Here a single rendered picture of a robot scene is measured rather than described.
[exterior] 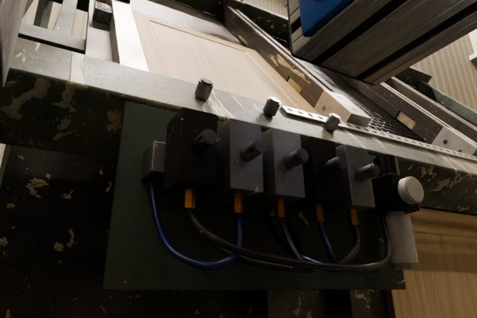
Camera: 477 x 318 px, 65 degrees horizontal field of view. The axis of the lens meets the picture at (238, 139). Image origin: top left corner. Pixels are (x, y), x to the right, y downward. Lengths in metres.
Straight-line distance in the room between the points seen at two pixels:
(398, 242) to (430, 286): 0.56
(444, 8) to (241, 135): 0.27
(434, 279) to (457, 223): 0.23
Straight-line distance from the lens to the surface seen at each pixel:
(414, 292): 1.17
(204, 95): 0.60
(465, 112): 2.37
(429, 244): 1.26
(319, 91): 0.96
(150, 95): 0.56
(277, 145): 0.48
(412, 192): 0.67
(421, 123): 1.33
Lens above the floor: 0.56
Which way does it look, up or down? 23 degrees up
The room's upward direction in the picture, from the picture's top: 1 degrees counter-clockwise
